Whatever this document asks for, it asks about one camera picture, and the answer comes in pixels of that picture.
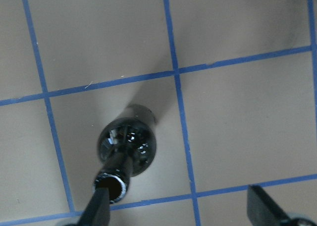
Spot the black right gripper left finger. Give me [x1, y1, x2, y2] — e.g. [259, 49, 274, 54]
[76, 188, 110, 226]

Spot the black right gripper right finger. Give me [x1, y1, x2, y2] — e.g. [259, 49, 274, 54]
[247, 185, 295, 226]

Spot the dark glass wine bottle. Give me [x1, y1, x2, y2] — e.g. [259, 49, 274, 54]
[93, 104, 157, 204]

